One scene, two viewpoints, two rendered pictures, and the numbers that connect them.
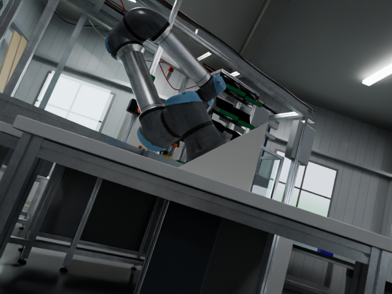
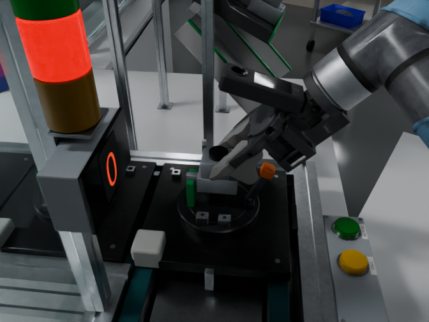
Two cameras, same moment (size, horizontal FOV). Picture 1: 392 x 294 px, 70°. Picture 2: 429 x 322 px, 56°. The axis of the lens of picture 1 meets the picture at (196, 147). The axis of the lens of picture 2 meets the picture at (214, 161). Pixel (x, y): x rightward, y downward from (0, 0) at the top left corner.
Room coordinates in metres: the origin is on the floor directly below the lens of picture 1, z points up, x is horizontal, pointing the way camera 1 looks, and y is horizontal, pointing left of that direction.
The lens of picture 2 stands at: (1.20, 0.55, 1.46)
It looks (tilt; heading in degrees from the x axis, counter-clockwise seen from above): 38 degrees down; 306
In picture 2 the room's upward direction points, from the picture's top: straight up
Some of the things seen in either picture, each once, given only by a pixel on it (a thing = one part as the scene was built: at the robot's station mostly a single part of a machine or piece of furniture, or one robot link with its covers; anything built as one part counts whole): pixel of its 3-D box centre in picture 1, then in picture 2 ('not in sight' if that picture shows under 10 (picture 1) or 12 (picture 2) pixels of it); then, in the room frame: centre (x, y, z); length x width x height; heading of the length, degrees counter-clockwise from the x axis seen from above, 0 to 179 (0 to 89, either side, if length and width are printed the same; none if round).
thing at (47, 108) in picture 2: not in sight; (68, 96); (1.49, 0.37, 1.28); 0.05 x 0.05 x 0.05
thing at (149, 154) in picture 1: (164, 164); (348, 275); (1.26, 0.11, 0.93); 0.21 x 0.07 x 0.06; 120
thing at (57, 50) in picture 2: not in sight; (55, 41); (1.49, 0.37, 1.33); 0.05 x 0.05 x 0.05
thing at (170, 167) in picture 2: not in sight; (218, 213); (1.49, 0.15, 0.96); 0.24 x 0.24 x 0.02; 30
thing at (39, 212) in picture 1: (153, 231); not in sight; (3.01, 0.15, 0.43); 2.20 x 0.38 x 0.86; 120
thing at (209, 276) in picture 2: not in sight; (209, 279); (1.42, 0.25, 0.95); 0.01 x 0.01 x 0.04; 30
